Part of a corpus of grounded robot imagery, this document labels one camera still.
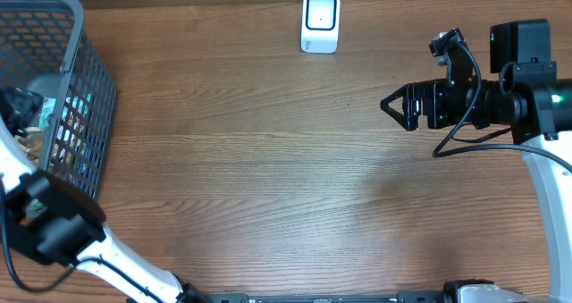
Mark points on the grey plastic basket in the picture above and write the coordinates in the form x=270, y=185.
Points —
x=45, y=49

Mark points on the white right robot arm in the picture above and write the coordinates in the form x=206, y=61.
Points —
x=527, y=109

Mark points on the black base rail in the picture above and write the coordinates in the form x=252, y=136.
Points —
x=430, y=296

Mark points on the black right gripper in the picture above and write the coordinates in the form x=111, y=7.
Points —
x=432, y=92

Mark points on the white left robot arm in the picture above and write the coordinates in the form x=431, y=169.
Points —
x=50, y=221

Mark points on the white barcode scanner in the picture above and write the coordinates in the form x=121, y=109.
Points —
x=320, y=26

